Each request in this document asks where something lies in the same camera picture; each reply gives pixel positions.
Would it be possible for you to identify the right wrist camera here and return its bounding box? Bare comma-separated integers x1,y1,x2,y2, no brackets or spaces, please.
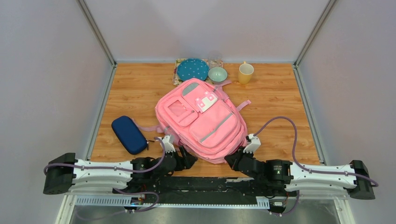
243,133,261,154

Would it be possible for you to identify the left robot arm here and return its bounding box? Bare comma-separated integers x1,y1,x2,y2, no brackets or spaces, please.
43,147,197,195

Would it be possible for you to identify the pink student backpack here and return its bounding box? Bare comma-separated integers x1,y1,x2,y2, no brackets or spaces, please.
138,78,251,164

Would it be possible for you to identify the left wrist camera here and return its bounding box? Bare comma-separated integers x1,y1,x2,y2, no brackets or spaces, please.
158,135,176,154

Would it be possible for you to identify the light green bowl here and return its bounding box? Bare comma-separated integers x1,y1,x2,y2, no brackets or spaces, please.
208,67,228,84

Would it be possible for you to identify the navy blue pencil case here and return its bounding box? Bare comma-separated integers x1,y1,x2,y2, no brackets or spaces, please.
111,116,150,155

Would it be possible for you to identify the clear drinking glass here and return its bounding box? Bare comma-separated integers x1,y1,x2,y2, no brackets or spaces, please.
208,51,222,69

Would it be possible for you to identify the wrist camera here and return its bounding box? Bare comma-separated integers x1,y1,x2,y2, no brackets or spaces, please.
158,135,176,154
243,133,261,154

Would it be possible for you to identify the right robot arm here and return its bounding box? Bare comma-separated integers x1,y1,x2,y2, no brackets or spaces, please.
225,151,376,200

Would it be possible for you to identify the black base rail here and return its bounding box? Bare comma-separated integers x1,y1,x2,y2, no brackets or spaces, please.
121,176,288,205

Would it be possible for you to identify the yellow mug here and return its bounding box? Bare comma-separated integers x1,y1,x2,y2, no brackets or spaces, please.
238,61,255,84

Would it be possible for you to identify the blue polka dot plate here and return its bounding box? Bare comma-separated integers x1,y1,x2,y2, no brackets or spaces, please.
176,58,209,81

